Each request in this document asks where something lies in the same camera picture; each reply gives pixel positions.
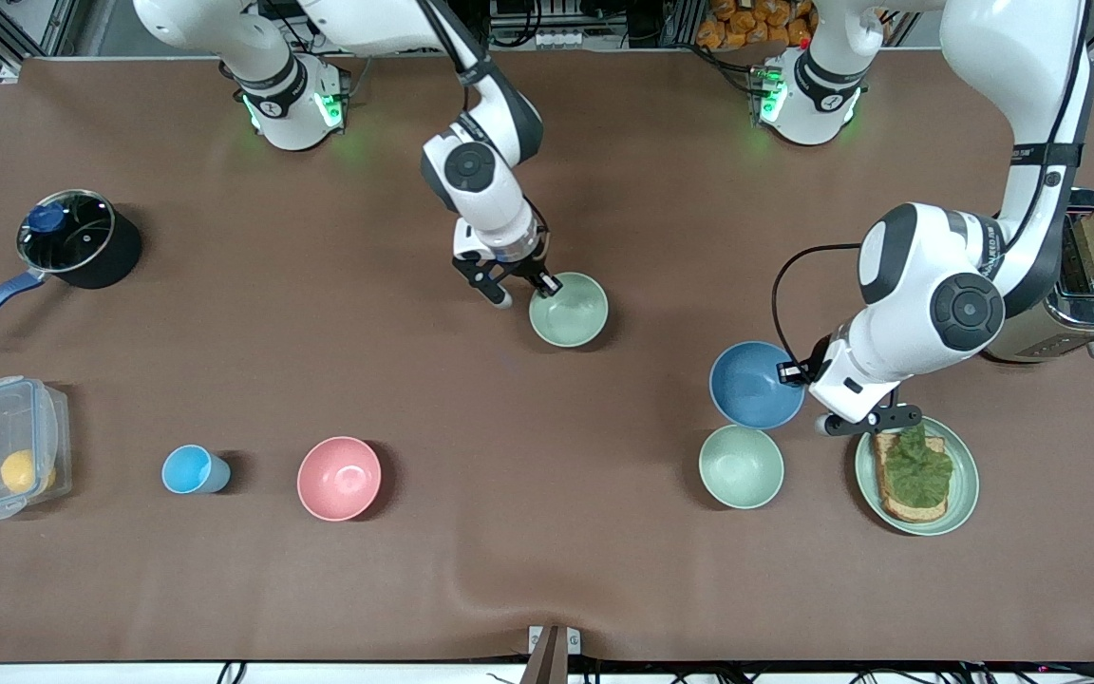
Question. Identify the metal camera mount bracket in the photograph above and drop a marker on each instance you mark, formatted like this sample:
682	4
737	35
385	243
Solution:
554	655

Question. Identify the blue bowl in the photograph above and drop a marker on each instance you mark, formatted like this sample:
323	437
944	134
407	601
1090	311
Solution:
746	385

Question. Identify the pale green plate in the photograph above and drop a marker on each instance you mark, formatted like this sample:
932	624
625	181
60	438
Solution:
965	475

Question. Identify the pale green bowl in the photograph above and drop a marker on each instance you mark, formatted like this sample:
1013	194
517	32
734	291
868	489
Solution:
741	465
571	313

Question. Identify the yellow lemon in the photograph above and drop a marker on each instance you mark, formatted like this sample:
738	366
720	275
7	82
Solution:
20	470

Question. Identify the pink bowl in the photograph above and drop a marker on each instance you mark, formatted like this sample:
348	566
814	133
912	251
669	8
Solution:
339	479

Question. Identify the light blue cup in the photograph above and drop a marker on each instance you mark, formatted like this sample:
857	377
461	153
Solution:
188	470

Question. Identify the green lettuce leaf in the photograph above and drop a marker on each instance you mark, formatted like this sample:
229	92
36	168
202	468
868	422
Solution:
917	470

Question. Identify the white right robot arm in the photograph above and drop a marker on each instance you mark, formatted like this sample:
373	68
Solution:
476	171

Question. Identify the bread slice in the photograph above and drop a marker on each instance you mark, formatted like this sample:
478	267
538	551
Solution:
908	514

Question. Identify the glass lid with blue knob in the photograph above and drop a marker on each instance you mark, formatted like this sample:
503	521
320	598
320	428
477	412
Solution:
77	239

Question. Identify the cream and chrome toaster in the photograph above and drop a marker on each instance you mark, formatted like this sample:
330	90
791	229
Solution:
1060	318

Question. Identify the bag of orange snacks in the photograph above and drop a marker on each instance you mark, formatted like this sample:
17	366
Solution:
746	24

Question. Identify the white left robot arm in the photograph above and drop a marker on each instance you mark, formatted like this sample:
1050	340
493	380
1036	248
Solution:
965	309

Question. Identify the small white power strip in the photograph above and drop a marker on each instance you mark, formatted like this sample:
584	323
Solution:
558	39

